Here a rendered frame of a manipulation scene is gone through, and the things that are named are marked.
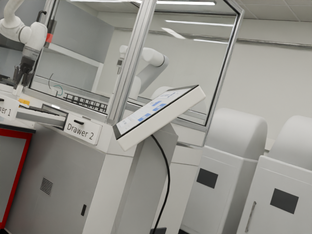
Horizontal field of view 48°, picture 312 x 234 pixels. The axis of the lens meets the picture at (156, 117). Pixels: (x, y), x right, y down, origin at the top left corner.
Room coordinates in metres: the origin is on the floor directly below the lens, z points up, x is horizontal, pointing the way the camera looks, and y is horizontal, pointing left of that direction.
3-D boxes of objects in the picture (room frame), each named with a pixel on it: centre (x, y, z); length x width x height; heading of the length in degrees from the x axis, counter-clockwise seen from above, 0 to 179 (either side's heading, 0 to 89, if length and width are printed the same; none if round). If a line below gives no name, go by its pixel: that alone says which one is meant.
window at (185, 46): (2.22, -0.09, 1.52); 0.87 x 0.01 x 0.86; 141
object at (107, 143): (2.53, 0.29, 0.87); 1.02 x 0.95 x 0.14; 51
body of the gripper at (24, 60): (2.05, 0.82, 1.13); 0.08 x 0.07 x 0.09; 148
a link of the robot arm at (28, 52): (2.05, 0.81, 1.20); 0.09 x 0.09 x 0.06
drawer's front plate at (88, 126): (1.98, 0.38, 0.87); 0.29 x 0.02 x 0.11; 51
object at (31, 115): (2.09, 0.70, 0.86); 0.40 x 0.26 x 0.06; 141
